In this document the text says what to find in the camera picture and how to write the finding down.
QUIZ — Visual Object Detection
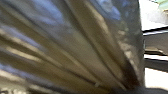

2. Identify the white trash bag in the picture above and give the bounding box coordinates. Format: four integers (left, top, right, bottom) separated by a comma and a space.
0, 0, 146, 94

